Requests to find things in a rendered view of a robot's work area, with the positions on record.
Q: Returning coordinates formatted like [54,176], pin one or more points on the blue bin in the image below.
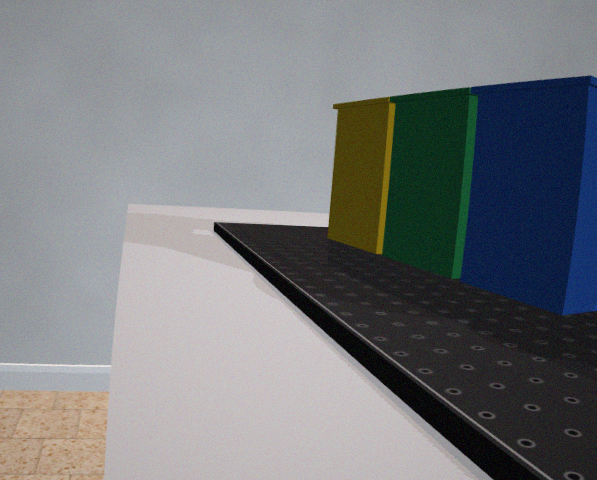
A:
[532,220]

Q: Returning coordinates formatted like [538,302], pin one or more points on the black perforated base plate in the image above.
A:
[510,385]

